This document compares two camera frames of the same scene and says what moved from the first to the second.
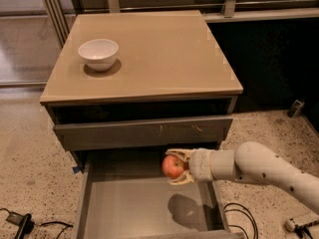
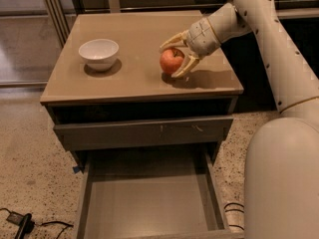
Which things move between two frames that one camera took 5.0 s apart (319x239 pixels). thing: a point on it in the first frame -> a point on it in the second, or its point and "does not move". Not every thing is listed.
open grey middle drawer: (127, 195) does not move
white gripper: (200, 165) -> (201, 37)
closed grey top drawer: (111, 134) does not move
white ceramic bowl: (99, 54) does not move
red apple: (172, 166) -> (170, 60)
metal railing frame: (216, 2) does not move
